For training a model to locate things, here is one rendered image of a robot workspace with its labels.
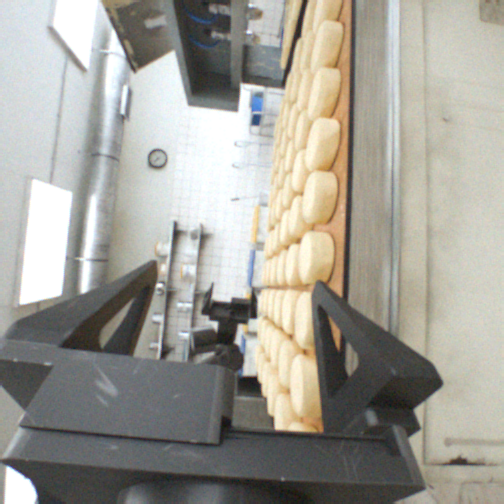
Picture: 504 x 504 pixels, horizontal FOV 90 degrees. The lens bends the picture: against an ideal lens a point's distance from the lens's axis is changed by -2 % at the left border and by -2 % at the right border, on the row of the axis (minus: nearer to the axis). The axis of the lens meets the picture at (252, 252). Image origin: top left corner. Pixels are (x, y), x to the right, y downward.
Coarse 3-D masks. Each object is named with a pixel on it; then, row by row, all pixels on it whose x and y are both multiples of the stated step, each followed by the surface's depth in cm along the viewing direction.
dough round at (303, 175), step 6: (300, 150) 32; (300, 156) 31; (300, 162) 30; (294, 168) 33; (300, 168) 30; (306, 168) 30; (294, 174) 33; (300, 174) 30; (306, 174) 30; (294, 180) 33; (300, 180) 30; (306, 180) 30; (294, 186) 32; (300, 186) 31
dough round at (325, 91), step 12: (324, 72) 25; (336, 72) 25; (312, 84) 28; (324, 84) 25; (336, 84) 25; (312, 96) 28; (324, 96) 25; (336, 96) 25; (312, 108) 27; (324, 108) 26; (312, 120) 28
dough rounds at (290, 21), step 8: (288, 0) 63; (296, 0) 48; (288, 8) 61; (296, 8) 48; (288, 16) 57; (296, 16) 50; (288, 24) 56; (288, 32) 54; (288, 40) 55; (288, 48) 59
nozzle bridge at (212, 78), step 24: (168, 0) 49; (192, 0) 56; (216, 0) 56; (240, 0) 51; (168, 24) 54; (192, 24) 62; (216, 24) 61; (240, 24) 56; (192, 48) 69; (216, 48) 68; (240, 48) 62; (264, 48) 80; (192, 72) 72; (216, 72) 76; (240, 72) 69; (264, 72) 79; (192, 96) 75; (216, 96) 76
